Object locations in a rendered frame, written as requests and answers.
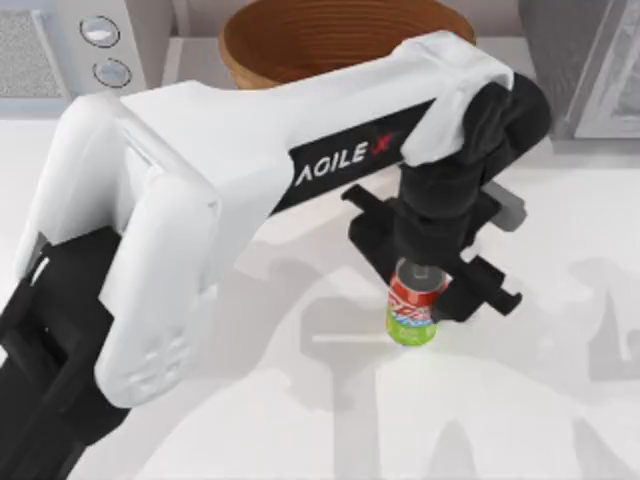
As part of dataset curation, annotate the red and green can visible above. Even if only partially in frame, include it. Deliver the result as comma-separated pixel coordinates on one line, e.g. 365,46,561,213
383,258,448,347

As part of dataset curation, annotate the pale grey rounded box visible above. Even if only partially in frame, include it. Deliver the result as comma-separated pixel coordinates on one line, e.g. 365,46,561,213
487,180,529,232

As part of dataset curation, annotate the brown wooden basket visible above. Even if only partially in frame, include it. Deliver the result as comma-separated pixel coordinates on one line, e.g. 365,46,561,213
218,0,476,92

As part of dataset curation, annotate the grey cabinet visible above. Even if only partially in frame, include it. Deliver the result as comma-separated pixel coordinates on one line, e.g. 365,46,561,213
517,0,640,145

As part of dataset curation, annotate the small microwave knob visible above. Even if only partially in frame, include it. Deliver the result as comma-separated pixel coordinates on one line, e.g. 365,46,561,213
93,57,134,88

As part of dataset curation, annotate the large microwave knob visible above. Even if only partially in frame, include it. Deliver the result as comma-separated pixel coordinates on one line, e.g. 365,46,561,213
79,14,122,46

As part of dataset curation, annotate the pale microwave oven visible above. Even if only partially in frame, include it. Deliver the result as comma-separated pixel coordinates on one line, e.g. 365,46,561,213
0,0,177,121

